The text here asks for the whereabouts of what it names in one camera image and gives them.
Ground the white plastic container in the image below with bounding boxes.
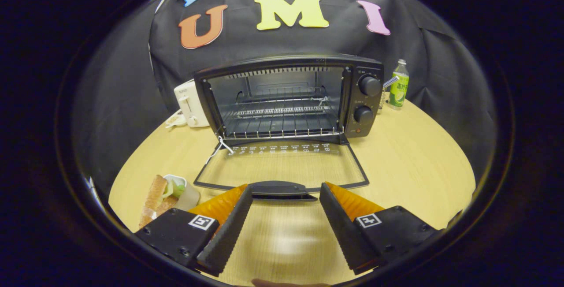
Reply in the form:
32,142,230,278
163,175,201,212

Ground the sandwich with lettuce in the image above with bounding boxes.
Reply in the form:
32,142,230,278
139,175,186,229

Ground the green label drink bottle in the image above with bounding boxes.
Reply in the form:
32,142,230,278
388,59,409,110

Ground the black toaster oven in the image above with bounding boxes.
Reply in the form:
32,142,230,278
193,54,385,201

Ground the white pop-up toaster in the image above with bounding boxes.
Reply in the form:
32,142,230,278
174,80,210,128

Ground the small white dish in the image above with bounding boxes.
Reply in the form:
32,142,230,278
165,110,188,129

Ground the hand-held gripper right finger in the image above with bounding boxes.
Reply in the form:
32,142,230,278
319,182,443,275

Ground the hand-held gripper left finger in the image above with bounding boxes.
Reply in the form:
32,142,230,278
134,184,254,277

